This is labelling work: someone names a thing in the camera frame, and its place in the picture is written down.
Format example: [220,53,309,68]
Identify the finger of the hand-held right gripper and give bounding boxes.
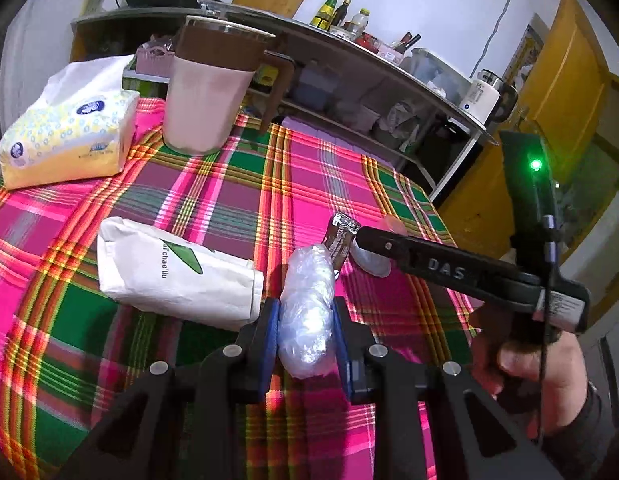
[358,225,540,318]

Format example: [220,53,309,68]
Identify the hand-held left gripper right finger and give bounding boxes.
[332,296,565,480]

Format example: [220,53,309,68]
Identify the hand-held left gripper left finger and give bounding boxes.
[54,297,282,480]

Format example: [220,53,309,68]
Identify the clear plastic wrap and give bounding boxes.
[279,244,336,380]

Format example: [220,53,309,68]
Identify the brown snack wrapper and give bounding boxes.
[323,212,361,268]

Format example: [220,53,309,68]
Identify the person's right forearm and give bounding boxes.
[529,382,619,480]

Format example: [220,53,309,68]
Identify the person's right hand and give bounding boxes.
[472,305,597,433]

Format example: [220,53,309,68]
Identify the clear plastic dome lid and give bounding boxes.
[350,217,405,278]

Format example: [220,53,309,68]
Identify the white electric kettle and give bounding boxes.
[459,69,519,123]

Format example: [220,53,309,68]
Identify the yellow wooden door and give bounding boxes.
[437,0,619,271]

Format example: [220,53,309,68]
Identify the white paper bag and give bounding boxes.
[96,216,265,332]

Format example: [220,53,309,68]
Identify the pink green plaid tablecloth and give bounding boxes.
[0,97,483,480]

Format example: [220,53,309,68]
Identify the clear plastic container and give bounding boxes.
[402,47,470,98]

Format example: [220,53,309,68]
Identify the long metal counter shelf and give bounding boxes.
[196,0,503,201]

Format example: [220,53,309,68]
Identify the red seasoning packets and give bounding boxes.
[357,32,390,51]

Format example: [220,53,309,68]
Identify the pink brown lidded jug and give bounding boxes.
[162,15,296,155]

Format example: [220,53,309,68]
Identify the green glass bottle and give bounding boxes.
[309,0,340,30]

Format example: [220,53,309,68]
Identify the yellow white tissue pack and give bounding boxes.
[0,56,140,191]

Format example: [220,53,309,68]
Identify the pink plastic basket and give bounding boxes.
[136,37,177,73]

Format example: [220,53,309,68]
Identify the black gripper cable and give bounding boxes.
[537,214,563,436]

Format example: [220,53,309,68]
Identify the grey wall cord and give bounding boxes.
[472,0,525,81]

